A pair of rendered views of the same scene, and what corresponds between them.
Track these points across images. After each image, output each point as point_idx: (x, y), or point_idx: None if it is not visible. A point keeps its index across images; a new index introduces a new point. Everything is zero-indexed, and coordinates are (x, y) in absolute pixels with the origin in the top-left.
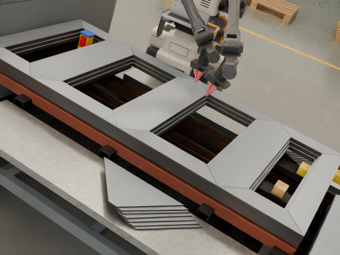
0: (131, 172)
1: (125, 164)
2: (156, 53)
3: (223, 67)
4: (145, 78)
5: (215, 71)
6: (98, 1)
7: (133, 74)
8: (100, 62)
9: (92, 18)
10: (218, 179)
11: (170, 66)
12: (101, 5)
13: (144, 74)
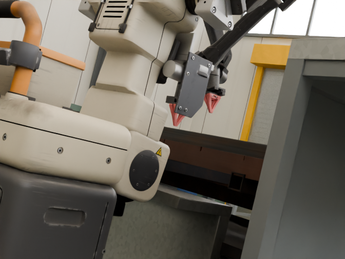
0: (236, 230)
1: (242, 233)
2: (169, 154)
3: (225, 75)
4: (191, 196)
5: (218, 85)
6: (336, 117)
7: (213, 202)
8: None
9: (328, 167)
10: None
11: (195, 132)
12: (319, 127)
13: (187, 196)
